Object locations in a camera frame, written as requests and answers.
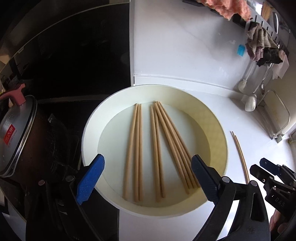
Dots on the steel spatula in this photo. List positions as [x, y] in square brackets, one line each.
[252, 99]

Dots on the white dish brush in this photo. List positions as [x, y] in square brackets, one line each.
[246, 75]

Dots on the steel wire rack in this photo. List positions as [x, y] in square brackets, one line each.
[275, 114]

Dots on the grey rag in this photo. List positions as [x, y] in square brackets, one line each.
[258, 38]

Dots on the pot with glass lid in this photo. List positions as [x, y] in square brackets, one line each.
[15, 127]

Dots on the wooden chopstick six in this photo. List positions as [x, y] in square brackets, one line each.
[173, 150]

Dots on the white cloth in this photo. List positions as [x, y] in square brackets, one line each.
[280, 69]

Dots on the round white basin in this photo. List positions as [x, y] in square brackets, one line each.
[147, 135]

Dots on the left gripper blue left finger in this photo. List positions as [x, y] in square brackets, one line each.
[91, 175]

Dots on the wooden chopstick ten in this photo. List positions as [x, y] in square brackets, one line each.
[242, 160]

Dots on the black gas stove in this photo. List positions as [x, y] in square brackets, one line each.
[60, 125]

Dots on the pink orange towel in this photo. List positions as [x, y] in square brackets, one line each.
[228, 8]

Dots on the person's right hand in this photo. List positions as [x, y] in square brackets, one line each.
[277, 222]

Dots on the black hook rail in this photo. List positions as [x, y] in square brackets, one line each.
[277, 29]

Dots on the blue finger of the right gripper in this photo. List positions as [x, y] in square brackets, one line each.
[270, 167]
[259, 173]

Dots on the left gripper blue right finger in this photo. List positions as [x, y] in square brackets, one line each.
[208, 178]

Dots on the wooden chopstick four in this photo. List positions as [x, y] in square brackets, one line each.
[156, 162]

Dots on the wooden chopstick nine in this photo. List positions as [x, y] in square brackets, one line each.
[232, 133]

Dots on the wooden chopstick one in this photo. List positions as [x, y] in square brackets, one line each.
[129, 153]

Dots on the wooden chopstick eight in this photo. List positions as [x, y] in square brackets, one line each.
[178, 143]

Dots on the blue wall hook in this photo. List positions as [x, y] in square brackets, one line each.
[241, 50]

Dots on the steel ladle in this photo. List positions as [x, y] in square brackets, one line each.
[262, 86]

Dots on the wooden chopstick two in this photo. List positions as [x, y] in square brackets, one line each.
[136, 156]

